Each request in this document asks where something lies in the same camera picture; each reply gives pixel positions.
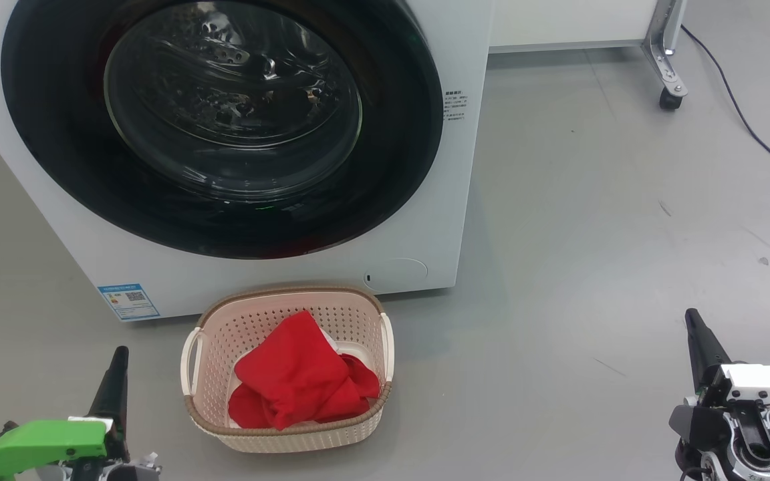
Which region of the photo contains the small printed text sticker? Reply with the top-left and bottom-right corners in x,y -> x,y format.
443,89 -> 469,124

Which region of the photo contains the blue energy label sticker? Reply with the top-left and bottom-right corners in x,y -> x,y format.
98,284 -> 160,322

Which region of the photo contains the black round washing machine door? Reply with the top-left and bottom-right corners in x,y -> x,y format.
1,0 -> 444,260

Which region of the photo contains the cream perforated laundry basket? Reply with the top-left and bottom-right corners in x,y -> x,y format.
180,286 -> 395,454

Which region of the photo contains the red cloth garment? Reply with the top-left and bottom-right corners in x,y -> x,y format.
228,311 -> 381,430

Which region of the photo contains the white board stand with caster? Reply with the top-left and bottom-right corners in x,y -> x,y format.
490,0 -> 688,111

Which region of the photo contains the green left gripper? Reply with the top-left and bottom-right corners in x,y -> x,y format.
0,346 -> 130,481

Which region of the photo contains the round white filter cover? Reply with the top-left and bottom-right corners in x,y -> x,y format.
363,258 -> 428,291

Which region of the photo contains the white front-load washing machine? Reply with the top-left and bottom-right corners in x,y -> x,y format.
0,0 -> 493,323

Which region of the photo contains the thin black floor cable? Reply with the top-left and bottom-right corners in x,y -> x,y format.
681,25 -> 770,194

